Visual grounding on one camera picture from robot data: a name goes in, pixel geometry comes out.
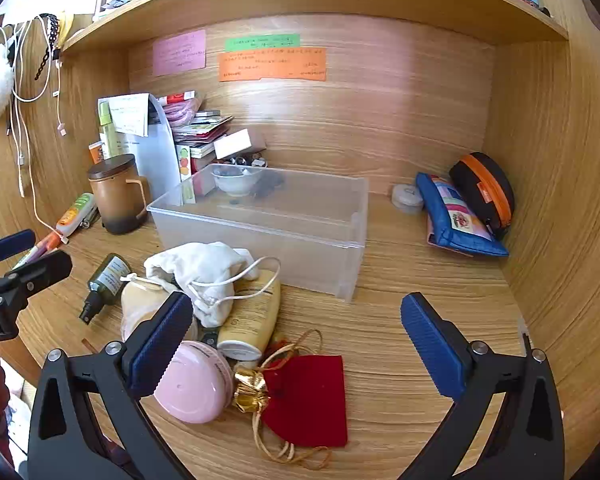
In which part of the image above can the small round clear container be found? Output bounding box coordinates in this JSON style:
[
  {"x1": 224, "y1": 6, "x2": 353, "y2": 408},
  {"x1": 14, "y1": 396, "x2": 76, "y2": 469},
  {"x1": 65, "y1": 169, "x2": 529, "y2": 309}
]
[{"x1": 391, "y1": 183, "x2": 425, "y2": 215}]

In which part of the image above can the dark green spray bottle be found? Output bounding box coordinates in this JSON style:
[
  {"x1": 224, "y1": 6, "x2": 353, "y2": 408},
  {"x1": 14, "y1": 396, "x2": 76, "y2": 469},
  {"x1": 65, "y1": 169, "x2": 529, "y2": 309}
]
[{"x1": 78, "y1": 254, "x2": 132, "y2": 327}]

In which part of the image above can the pink paper note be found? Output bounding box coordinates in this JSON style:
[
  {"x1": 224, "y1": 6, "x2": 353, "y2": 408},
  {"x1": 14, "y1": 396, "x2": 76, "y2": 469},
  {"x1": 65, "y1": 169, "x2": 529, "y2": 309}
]
[{"x1": 152, "y1": 29, "x2": 207, "y2": 77}]

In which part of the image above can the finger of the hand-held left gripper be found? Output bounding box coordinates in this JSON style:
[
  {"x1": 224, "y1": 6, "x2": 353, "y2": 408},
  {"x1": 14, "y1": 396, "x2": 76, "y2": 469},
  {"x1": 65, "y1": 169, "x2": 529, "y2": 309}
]
[
  {"x1": 0, "y1": 229, "x2": 37, "y2": 263},
  {"x1": 4, "y1": 249, "x2": 74, "y2": 306}
]

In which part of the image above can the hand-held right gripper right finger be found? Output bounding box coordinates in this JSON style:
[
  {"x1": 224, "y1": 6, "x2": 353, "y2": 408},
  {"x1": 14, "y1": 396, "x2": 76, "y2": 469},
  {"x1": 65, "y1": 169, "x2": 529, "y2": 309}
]
[{"x1": 400, "y1": 291, "x2": 566, "y2": 480}]

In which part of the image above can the gold ribbon bow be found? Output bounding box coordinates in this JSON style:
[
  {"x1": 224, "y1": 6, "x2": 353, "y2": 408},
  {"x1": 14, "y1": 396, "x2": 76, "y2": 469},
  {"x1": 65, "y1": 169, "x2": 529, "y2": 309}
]
[{"x1": 232, "y1": 329, "x2": 332, "y2": 463}]

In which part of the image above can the pink coiled cord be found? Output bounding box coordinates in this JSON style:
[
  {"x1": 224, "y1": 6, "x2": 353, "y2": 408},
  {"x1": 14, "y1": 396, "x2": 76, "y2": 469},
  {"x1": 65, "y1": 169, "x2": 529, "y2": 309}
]
[{"x1": 162, "y1": 99, "x2": 206, "y2": 126}]

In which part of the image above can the light green spray bottle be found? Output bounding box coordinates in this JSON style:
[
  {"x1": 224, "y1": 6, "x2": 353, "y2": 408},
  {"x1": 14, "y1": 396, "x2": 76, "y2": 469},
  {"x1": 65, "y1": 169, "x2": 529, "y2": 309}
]
[{"x1": 98, "y1": 102, "x2": 118, "y2": 158}]

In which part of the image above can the white charging cable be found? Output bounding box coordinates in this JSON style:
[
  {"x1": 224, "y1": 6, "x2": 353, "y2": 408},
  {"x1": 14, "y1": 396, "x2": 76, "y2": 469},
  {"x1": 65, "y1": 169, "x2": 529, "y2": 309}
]
[
  {"x1": 0, "y1": 25, "x2": 68, "y2": 246},
  {"x1": 10, "y1": 14, "x2": 68, "y2": 137}
]

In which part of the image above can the small black object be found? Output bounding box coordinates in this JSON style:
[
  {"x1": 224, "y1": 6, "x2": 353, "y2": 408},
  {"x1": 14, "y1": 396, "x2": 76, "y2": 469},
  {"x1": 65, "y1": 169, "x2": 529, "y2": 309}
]
[{"x1": 252, "y1": 172, "x2": 286, "y2": 198}]

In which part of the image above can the white bowl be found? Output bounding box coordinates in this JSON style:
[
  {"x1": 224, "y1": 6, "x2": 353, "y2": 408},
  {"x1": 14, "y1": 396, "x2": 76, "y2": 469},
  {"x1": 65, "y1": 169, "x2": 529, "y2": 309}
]
[{"x1": 211, "y1": 164, "x2": 261, "y2": 196}]

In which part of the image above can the white drawstring pouch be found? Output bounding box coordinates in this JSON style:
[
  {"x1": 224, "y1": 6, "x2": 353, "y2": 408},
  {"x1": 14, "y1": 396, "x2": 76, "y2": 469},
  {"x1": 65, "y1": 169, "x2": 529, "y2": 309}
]
[{"x1": 144, "y1": 241, "x2": 282, "y2": 328}]

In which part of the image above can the orange pink marker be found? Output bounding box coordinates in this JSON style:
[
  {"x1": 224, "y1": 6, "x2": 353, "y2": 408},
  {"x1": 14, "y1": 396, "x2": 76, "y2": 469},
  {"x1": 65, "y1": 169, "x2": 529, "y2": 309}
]
[{"x1": 10, "y1": 232, "x2": 63, "y2": 271}]

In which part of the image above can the pink round jar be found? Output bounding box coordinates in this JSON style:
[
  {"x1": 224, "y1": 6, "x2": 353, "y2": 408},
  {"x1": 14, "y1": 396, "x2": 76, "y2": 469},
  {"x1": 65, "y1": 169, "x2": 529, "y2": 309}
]
[{"x1": 152, "y1": 340, "x2": 236, "y2": 425}]

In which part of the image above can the wooden desktop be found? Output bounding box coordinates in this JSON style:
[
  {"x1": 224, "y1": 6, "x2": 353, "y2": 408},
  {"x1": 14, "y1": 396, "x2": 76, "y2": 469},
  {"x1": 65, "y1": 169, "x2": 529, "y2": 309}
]
[{"x1": 17, "y1": 190, "x2": 531, "y2": 480}]

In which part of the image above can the small white box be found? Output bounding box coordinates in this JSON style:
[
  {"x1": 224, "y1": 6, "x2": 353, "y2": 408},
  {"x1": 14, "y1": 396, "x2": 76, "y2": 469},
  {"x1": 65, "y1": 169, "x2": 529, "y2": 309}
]
[{"x1": 214, "y1": 129, "x2": 253, "y2": 161}]

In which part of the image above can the white file holder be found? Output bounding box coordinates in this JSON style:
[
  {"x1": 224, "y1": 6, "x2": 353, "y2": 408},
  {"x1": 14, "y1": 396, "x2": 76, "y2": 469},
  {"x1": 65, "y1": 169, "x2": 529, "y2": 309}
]
[{"x1": 129, "y1": 94, "x2": 182, "y2": 197}]

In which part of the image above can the red white box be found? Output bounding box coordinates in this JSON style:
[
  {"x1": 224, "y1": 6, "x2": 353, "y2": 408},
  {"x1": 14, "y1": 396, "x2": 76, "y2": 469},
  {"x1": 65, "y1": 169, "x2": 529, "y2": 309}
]
[{"x1": 160, "y1": 91, "x2": 201, "y2": 108}]

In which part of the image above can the blue pencil case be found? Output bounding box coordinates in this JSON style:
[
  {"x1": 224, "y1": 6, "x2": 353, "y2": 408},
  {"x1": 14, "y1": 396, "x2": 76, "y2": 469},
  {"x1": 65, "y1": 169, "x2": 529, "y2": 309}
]
[{"x1": 416, "y1": 172, "x2": 510, "y2": 258}]

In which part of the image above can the yellow lotion bottle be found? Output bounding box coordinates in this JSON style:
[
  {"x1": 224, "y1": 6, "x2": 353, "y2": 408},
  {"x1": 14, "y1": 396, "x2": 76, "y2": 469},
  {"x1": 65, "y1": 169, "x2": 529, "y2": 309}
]
[{"x1": 216, "y1": 269, "x2": 282, "y2": 362}]

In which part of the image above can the orange paper note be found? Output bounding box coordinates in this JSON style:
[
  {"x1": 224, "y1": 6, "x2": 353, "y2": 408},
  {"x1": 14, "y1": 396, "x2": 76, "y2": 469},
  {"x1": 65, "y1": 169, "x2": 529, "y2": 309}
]
[{"x1": 218, "y1": 47, "x2": 328, "y2": 83}]

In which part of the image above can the stack of books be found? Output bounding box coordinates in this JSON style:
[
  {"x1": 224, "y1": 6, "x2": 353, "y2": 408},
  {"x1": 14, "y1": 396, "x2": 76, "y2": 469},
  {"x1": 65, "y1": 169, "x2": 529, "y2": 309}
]
[{"x1": 172, "y1": 110, "x2": 236, "y2": 196}]

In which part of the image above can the beige round jar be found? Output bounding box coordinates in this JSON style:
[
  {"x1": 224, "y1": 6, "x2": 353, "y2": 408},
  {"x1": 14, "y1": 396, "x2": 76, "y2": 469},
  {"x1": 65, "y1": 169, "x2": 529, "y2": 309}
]
[{"x1": 120, "y1": 280, "x2": 201, "y2": 343}]

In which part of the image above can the black chain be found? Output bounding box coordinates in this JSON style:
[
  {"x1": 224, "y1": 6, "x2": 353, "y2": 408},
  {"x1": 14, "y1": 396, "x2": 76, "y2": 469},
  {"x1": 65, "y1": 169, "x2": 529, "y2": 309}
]
[{"x1": 34, "y1": 14, "x2": 62, "y2": 81}]

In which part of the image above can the white paper sheet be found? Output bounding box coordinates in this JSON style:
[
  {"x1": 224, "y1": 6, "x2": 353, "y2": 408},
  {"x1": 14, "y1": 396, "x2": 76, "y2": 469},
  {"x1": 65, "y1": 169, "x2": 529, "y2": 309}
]
[{"x1": 98, "y1": 92, "x2": 151, "y2": 137}]

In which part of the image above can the green paper note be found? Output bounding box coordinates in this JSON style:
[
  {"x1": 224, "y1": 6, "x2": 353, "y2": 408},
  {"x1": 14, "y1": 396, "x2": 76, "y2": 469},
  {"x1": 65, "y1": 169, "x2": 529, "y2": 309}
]
[{"x1": 224, "y1": 34, "x2": 301, "y2": 52}]

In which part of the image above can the green orange tube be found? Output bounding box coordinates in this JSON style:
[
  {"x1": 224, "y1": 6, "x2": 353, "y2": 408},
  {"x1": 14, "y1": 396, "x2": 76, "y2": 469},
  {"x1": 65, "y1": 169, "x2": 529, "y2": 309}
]
[{"x1": 55, "y1": 192, "x2": 98, "y2": 237}]

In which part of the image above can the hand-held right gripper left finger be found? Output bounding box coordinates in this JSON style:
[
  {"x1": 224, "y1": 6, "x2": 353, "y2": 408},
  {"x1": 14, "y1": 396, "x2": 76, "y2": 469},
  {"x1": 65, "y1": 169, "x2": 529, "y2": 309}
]
[{"x1": 27, "y1": 290, "x2": 196, "y2": 480}]

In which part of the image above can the red velvet pouch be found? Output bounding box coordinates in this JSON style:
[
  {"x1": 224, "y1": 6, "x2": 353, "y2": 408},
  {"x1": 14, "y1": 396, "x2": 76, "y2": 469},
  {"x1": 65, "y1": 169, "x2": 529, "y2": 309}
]
[{"x1": 260, "y1": 355, "x2": 349, "y2": 448}]

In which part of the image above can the brown mug with lid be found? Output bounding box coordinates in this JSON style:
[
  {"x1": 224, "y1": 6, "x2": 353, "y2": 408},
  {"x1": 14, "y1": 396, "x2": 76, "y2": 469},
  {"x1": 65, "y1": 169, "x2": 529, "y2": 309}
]
[{"x1": 87, "y1": 154, "x2": 151, "y2": 235}]

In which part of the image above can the black orange zip case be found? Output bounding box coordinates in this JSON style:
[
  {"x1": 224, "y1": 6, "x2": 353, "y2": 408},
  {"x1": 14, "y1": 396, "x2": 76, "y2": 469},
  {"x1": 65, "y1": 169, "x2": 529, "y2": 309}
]
[{"x1": 449, "y1": 152, "x2": 516, "y2": 241}]

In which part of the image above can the clear plastic bin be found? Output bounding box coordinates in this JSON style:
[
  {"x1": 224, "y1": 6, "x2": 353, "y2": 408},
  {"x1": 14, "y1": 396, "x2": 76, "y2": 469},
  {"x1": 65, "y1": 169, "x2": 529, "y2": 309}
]
[{"x1": 146, "y1": 162, "x2": 370, "y2": 303}]

